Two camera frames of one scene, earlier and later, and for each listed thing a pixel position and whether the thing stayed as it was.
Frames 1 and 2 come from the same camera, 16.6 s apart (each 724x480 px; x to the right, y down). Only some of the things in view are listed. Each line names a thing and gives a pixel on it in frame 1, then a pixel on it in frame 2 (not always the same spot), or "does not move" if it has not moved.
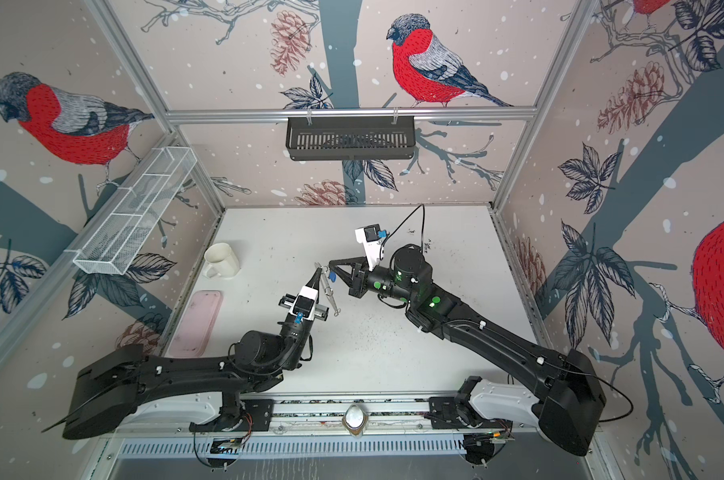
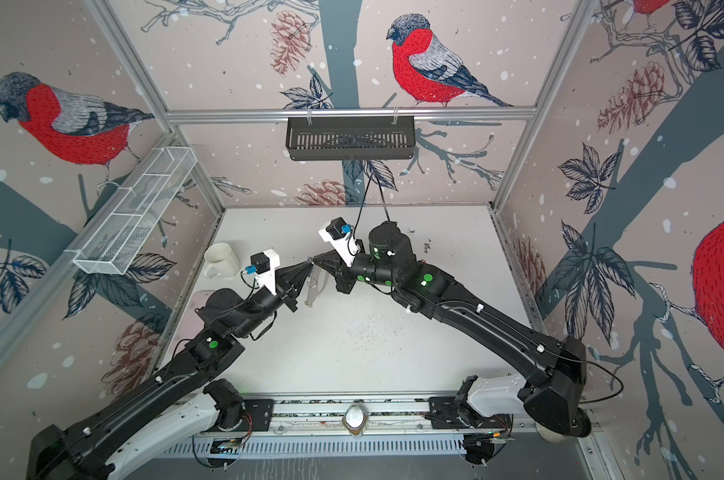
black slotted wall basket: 346,140 does not move
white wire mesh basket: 133,210 does not move
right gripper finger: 348,261 → 330,259
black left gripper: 318,314 → 285,283
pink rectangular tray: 196,324 does not move
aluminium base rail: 323,414 does not move
